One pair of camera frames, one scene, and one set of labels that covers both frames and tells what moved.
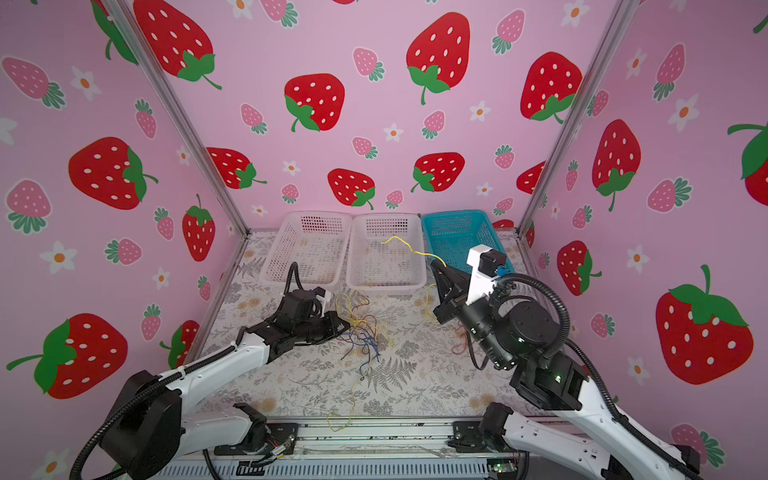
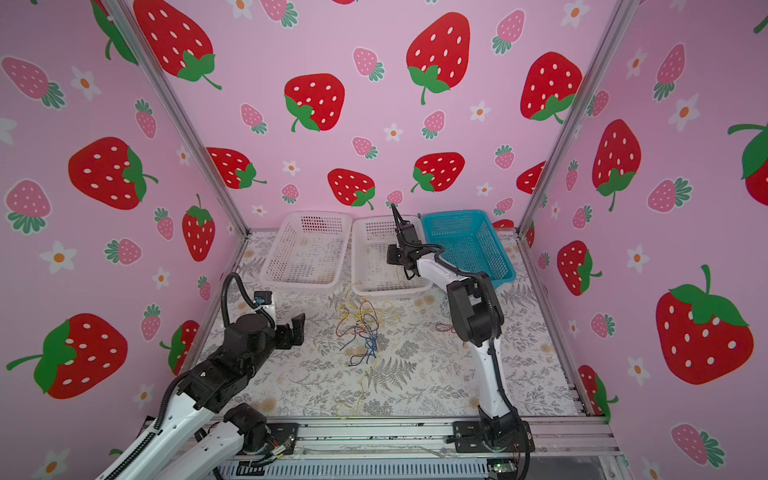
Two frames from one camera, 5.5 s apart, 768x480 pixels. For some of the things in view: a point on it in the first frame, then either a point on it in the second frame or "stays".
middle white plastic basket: [387, 254] stays
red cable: [461, 347] -> [445, 327]
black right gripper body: [481, 324] -> [397, 254]
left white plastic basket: [319, 242] stays
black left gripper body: [315, 329] -> [282, 339]
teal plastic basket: [451, 235] stays
